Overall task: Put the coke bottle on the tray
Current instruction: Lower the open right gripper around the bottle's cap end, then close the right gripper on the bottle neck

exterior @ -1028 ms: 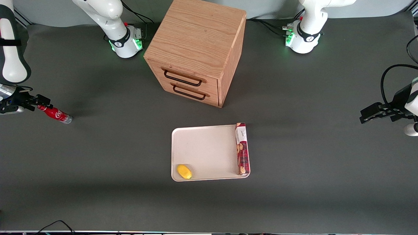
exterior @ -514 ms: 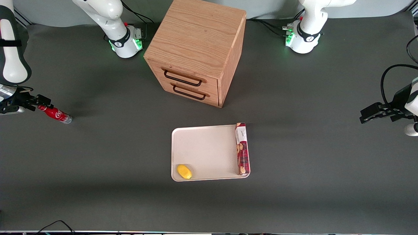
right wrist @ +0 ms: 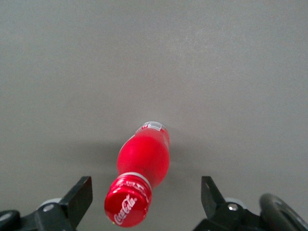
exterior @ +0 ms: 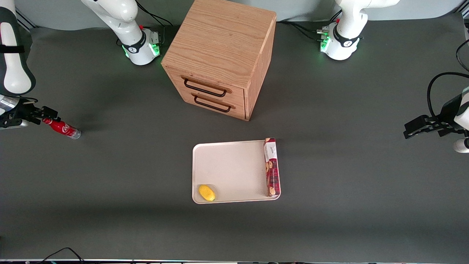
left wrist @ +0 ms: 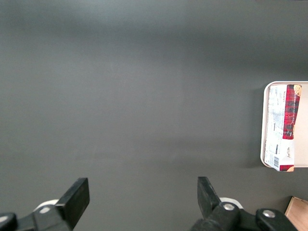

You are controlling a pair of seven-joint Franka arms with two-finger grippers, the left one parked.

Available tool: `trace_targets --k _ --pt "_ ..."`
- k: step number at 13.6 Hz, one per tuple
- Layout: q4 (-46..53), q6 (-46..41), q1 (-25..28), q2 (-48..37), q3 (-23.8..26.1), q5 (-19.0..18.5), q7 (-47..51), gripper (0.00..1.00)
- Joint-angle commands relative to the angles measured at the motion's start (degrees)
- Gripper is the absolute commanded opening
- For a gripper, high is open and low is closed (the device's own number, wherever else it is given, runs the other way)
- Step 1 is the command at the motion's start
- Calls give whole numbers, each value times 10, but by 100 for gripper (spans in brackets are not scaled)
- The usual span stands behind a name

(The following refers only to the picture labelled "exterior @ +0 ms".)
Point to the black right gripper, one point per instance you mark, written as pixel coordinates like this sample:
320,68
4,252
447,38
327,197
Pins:
21,111

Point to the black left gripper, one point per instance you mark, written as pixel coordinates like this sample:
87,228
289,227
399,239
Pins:
446,111

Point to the red coke bottle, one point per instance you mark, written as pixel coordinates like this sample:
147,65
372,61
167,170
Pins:
63,128

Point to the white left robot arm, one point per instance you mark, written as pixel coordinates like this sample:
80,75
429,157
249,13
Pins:
348,33

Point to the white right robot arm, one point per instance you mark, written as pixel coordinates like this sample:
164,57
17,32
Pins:
16,55

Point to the white plastic tray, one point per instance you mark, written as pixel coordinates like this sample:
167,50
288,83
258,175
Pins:
234,172

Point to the red cookie box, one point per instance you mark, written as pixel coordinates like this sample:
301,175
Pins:
272,172

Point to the yellow lemon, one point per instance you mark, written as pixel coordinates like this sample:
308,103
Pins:
207,193

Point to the wooden drawer cabinet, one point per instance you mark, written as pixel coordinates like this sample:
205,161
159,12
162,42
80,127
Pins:
220,40

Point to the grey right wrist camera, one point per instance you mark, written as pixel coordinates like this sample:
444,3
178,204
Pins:
14,124

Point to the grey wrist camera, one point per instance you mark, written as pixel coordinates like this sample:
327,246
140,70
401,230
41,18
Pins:
14,124
462,145

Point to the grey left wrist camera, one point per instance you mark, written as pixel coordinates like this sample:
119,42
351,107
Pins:
462,145

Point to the aluminium frame rail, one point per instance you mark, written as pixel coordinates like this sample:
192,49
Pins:
25,22

